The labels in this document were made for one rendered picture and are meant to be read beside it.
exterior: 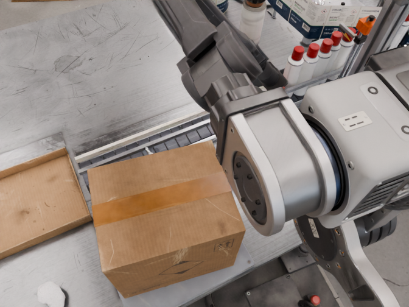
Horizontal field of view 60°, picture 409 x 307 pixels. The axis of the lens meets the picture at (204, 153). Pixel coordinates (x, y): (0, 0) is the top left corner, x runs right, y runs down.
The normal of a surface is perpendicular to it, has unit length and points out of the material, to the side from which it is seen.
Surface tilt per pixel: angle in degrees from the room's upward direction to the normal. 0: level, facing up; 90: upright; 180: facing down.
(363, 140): 0
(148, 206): 0
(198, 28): 39
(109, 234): 0
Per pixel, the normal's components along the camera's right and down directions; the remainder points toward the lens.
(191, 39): -0.50, -0.12
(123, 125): 0.03, -0.54
